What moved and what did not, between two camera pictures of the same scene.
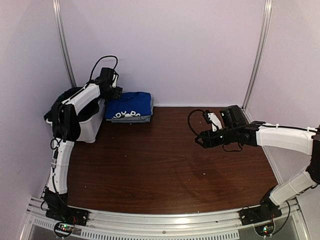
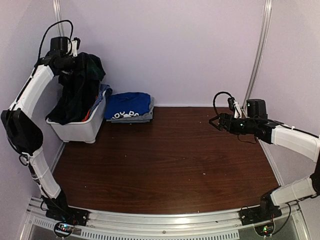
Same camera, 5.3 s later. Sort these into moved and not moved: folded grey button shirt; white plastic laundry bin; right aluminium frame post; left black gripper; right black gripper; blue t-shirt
Moved: right black gripper; left black gripper
Not moved: blue t-shirt; folded grey button shirt; right aluminium frame post; white plastic laundry bin
